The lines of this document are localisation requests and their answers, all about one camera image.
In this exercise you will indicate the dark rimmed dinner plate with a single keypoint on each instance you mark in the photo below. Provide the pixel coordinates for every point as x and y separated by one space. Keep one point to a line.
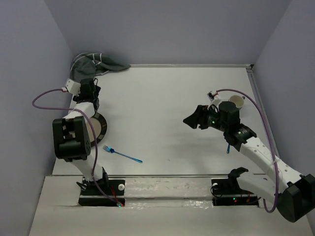
99 124

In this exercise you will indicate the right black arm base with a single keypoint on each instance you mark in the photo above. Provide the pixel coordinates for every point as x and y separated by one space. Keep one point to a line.
226 191

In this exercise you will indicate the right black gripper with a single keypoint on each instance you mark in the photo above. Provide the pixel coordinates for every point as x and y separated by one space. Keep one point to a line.
198 117

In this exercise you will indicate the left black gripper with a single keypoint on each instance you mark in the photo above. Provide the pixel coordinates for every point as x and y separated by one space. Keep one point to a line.
77 98

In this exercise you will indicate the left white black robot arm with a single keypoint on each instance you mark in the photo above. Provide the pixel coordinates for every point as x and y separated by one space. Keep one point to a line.
75 134

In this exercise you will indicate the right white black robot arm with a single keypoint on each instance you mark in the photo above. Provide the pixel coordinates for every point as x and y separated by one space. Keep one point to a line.
292 193

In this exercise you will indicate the purple white cup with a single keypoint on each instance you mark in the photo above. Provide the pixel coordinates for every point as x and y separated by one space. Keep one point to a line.
238 101

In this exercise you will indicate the grey striped cloth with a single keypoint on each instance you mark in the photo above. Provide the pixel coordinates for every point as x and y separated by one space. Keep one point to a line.
90 65

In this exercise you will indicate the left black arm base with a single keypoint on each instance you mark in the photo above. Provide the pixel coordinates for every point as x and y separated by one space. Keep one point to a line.
112 195

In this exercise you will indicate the blue metal fork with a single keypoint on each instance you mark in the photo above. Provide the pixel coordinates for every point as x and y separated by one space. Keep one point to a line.
111 150

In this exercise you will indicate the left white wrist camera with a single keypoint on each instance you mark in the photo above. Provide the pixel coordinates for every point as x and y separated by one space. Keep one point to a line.
72 87

